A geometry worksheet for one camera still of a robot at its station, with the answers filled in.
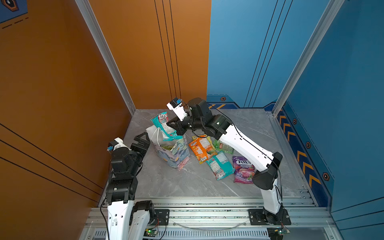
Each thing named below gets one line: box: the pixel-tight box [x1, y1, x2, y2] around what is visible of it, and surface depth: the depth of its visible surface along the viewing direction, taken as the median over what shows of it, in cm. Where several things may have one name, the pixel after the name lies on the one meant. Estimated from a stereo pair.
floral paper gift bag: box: [145, 125, 191, 171], surface depth 78 cm
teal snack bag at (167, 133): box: [150, 111, 184, 142], surface depth 70 cm
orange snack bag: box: [188, 137, 217, 162], surface depth 96 cm
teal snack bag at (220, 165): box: [206, 151, 236, 181], surface depth 90 cm
